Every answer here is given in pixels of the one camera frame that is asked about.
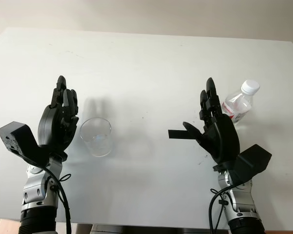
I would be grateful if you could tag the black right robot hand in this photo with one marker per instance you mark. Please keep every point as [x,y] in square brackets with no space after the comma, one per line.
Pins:
[222,139]

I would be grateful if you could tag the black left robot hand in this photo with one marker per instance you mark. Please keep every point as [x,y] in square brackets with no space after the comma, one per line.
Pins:
[50,126]

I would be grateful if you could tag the clear plastic water bottle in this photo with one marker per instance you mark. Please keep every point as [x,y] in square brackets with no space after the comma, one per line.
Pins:
[239,102]

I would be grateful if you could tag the clear glass cup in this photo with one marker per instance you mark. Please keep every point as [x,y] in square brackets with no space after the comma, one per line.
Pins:
[97,143]

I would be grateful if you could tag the black tape strip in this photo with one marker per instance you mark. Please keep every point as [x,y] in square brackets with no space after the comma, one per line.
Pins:
[177,134]

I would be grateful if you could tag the grey robot torso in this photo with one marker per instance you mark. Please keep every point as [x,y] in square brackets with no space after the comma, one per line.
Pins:
[112,229]

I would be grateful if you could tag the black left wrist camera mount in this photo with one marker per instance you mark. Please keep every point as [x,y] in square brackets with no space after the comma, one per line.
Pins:
[19,139]

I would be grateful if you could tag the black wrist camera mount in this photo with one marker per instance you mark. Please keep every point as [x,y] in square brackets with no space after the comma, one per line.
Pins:
[251,161]
[19,139]

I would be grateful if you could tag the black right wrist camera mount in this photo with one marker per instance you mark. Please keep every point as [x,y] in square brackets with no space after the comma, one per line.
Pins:
[251,161]

